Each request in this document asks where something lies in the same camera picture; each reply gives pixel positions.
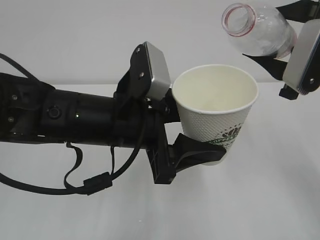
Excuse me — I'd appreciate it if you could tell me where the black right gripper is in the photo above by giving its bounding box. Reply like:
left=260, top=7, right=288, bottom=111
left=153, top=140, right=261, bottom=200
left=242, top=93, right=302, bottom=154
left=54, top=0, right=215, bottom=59
left=242, top=53, right=299, bottom=100

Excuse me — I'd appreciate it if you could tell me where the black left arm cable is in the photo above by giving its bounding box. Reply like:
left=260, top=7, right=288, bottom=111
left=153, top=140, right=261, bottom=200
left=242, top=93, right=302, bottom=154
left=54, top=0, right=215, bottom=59
left=0, top=52, right=148, bottom=197

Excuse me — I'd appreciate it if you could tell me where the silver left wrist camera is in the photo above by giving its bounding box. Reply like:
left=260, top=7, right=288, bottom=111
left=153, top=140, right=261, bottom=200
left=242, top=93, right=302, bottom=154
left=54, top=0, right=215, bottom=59
left=116, top=41, right=172, bottom=111

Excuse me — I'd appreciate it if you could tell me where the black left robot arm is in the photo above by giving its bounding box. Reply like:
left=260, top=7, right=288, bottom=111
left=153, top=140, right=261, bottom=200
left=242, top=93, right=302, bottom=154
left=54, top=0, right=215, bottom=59
left=0, top=73, right=226, bottom=193

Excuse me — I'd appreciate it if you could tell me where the white paper cup green logo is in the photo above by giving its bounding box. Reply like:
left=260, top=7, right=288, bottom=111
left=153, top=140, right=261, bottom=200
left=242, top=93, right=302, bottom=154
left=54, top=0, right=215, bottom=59
left=171, top=64, right=259, bottom=151

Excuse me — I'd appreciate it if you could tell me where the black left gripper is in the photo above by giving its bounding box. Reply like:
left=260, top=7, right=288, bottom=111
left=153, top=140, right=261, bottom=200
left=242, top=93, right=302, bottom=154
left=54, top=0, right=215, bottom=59
left=112, top=88, right=227, bottom=185

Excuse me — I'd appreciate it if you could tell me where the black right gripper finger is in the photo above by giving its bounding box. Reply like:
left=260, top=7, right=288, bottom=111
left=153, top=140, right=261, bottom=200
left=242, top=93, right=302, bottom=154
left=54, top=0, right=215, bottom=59
left=276, top=0, right=320, bottom=23

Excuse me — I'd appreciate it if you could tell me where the clear water bottle red label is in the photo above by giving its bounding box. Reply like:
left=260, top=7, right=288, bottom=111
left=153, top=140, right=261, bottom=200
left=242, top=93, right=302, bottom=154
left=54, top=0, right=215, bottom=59
left=221, top=0, right=298, bottom=59

